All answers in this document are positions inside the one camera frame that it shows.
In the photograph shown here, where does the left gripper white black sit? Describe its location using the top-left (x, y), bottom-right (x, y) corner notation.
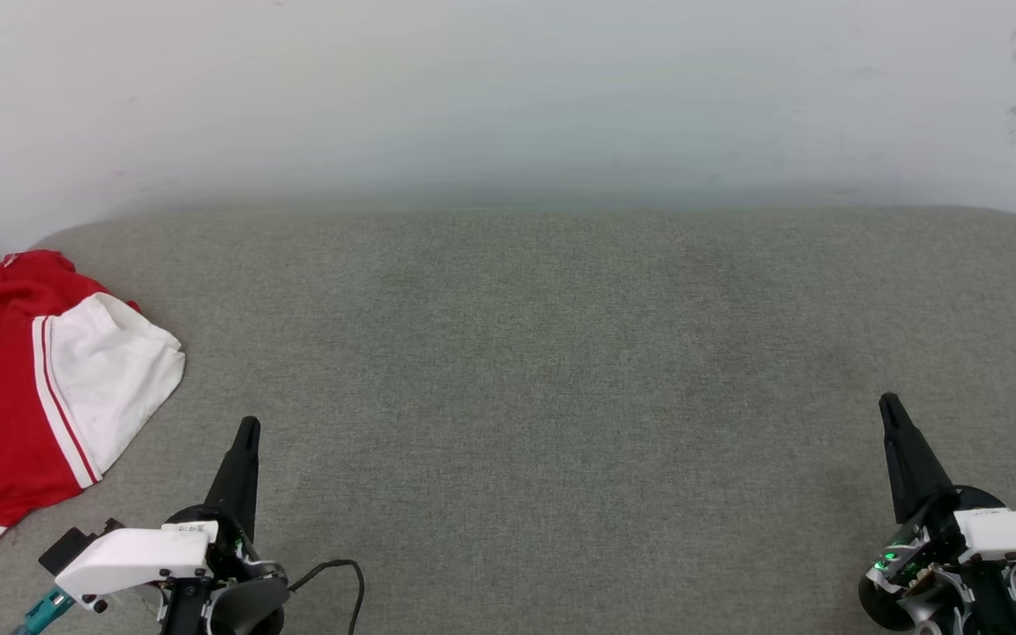
top-left (54, 416), bottom-right (290, 635)

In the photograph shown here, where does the grey fabric sofa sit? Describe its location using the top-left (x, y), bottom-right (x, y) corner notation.
top-left (0, 205), bottom-right (1016, 635)

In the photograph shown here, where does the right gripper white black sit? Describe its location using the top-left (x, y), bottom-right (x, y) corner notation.
top-left (858, 392), bottom-right (1016, 635)

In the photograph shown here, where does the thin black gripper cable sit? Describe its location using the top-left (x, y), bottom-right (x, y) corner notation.
top-left (288, 559), bottom-right (367, 635)

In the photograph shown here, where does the teal cable connector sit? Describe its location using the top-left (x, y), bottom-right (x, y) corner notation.
top-left (12, 586), bottom-right (77, 635)

